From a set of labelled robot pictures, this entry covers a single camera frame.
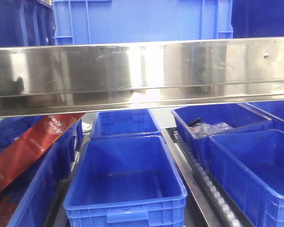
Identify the clear plastic bags in bin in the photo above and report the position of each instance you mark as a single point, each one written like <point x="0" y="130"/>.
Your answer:
<point x="201" y="129"/>

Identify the steel lane divider left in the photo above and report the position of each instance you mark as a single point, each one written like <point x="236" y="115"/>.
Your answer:
<point x="56" y="216"/>

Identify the blue crate upper shelf right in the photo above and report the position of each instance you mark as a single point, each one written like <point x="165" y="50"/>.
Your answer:
<point x="257" y="18"/>

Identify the blue crate shelf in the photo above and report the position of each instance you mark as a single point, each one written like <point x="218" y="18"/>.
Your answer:
<point x="26" y="23"/>
<point x="127" y="21"/>
<point x="257" y="18"/>

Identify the blue crate upper shelf centre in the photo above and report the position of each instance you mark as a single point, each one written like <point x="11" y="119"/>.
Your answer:
<point x="127" y="21"/>

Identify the red cardboard box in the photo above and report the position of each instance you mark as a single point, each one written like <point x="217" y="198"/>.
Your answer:
<point x="26" y="150"/>

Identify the white roller track rail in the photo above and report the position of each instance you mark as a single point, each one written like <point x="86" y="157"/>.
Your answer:
<point x="218" y="202"/>

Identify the stainless steel shelf beam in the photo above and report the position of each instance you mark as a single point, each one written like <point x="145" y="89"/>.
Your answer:
<point x="88" y="78"/>

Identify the blue bin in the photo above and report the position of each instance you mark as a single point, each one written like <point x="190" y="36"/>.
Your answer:
<point x="272" y="109"/>
<point x="240" y="117"/>
<point x="26" y="201"/>
<point x="124" y="124"/>
<point x="131" y="182"/>
<point x="250" y="168"/>

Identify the blue crate upper shelf left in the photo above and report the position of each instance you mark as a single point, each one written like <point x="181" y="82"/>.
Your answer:
<point x="26" y="23"/>

